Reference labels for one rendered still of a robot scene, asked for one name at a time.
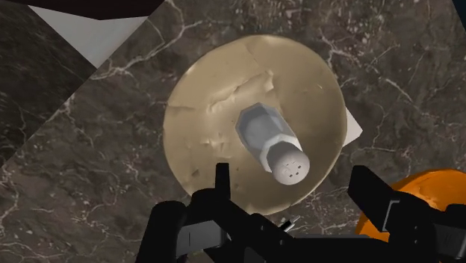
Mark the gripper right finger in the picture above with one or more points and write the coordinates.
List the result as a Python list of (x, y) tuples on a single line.
[(411, 222)]

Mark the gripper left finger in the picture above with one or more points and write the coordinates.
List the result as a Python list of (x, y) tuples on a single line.
[(165, 233)]

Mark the orange round fruit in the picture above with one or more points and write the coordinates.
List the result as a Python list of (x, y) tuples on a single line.
[(431, 185)]

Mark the beige round plate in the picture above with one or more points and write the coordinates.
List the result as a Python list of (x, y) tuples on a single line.
[(204, 120)]

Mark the white salt shaker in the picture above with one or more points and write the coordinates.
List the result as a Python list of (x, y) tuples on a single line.
[(269, 134)]

